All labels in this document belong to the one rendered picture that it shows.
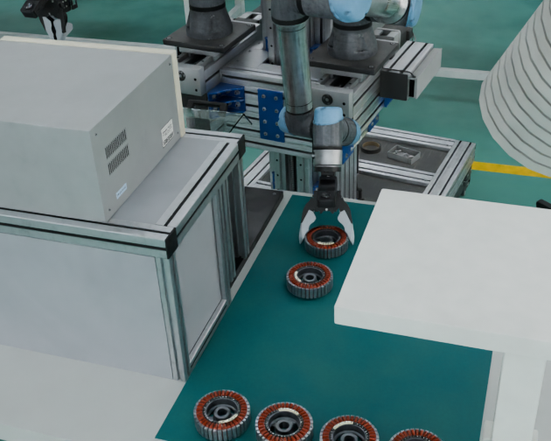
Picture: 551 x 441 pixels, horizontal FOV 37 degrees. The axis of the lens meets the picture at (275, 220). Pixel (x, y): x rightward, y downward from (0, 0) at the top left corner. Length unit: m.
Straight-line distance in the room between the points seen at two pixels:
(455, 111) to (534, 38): 3.72
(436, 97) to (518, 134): 3.83
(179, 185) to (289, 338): 0.43
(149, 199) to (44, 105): 0.28
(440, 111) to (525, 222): 3.14
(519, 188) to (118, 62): 2.47
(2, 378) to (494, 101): 1.31
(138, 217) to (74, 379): 0.41
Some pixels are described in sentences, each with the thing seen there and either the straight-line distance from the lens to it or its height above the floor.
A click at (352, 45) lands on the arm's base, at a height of 1.08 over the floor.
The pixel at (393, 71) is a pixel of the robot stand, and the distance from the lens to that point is 2.63.
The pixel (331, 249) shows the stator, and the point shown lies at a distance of 2.10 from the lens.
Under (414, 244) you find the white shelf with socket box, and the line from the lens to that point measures 1.38.
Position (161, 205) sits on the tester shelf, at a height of 1.11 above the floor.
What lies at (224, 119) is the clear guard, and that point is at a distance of 2.11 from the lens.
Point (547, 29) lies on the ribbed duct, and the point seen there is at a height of 1.70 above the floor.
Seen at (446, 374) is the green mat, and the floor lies 0.75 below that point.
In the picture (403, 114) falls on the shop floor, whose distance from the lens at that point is 4.53.
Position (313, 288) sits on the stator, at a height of 0.78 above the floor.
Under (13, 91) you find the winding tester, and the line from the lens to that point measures 1.77.
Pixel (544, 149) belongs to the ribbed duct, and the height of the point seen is 1.57.
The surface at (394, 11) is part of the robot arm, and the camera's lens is 2.34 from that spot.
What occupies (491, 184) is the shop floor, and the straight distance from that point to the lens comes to 3.94.
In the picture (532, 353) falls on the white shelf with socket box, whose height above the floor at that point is 1.18.
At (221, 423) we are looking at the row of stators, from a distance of 1.66.
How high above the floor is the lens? 1.99
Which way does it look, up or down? 33 degrees down
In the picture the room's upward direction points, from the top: 3 degrees counter-clockwise
